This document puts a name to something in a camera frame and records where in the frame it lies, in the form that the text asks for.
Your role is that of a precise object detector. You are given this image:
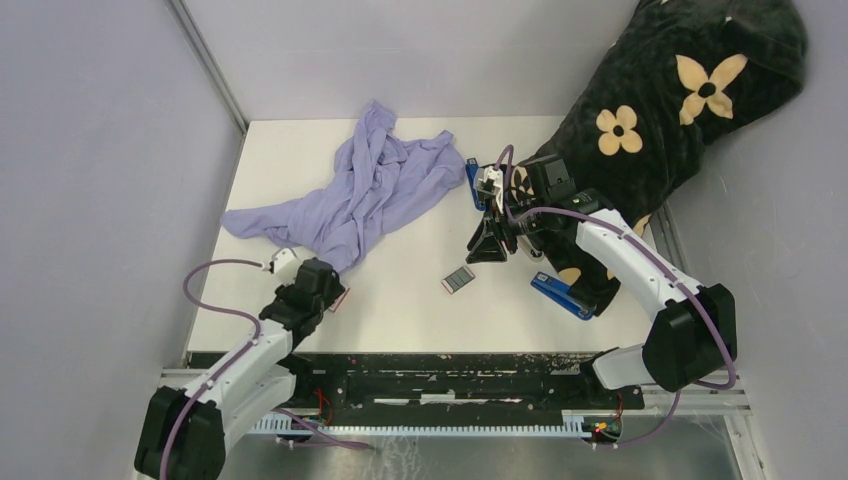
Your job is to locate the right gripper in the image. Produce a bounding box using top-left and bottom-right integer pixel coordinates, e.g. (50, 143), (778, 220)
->
(466, 193), (550, 264)

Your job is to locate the box of staples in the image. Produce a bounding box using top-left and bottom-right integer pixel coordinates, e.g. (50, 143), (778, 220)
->
(441, 265), (476, 295)

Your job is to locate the beige and black stapler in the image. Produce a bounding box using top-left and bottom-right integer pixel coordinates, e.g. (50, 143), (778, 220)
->
(518, 236), (545, 262)

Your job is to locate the blue stapler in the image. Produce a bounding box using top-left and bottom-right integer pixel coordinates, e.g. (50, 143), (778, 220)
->
(465, 157), (485, 212)
(530, 272), (594, 321)

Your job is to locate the red white staple box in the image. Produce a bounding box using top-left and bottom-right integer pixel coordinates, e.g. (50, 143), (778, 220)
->
(328, 288), (350, 313)

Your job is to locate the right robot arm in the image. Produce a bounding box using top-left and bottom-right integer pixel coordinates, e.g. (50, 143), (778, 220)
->
(466, 149), (737, 408)

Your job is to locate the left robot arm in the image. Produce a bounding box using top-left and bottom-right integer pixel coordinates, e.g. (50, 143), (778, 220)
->
(133, 256), (345, 479)

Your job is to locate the lavender crumpled cloth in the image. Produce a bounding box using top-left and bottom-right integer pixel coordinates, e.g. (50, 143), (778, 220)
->
(221, 101), (467, 273)

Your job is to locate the black floral blanket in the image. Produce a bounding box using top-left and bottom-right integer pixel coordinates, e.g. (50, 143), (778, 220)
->
(510, 0), (810, 313)

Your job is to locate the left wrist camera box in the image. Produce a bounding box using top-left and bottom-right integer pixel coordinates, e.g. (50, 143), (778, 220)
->
(267, 248), (301, 279)

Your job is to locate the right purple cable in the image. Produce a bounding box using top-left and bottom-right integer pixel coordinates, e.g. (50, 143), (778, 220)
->
(493, 144), (738, 449)

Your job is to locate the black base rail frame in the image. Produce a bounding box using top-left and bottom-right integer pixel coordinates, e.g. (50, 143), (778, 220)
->
(280, 352), (648, 428)

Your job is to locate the aluminium rail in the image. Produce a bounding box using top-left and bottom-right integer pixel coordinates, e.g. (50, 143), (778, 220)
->
(150, 367), (753, 415)

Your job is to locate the slotted cable duct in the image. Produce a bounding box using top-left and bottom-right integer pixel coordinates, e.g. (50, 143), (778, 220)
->
(247, 413), (591, 439)

